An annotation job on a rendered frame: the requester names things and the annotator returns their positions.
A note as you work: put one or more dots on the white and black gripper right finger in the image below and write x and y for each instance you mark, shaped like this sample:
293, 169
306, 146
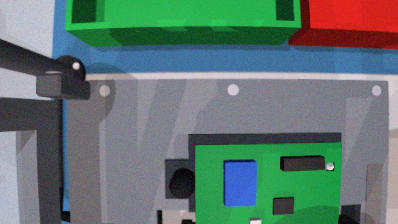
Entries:
344, 219

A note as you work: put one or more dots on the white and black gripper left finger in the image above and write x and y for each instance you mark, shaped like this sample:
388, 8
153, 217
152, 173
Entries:
187, 221

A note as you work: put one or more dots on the red bin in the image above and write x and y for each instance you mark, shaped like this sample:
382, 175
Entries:
344, 23

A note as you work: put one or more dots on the green bin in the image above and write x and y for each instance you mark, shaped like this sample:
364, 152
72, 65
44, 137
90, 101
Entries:
182, 22

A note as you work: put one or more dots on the green circuit board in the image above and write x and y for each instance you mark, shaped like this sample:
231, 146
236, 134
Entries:
279, 183

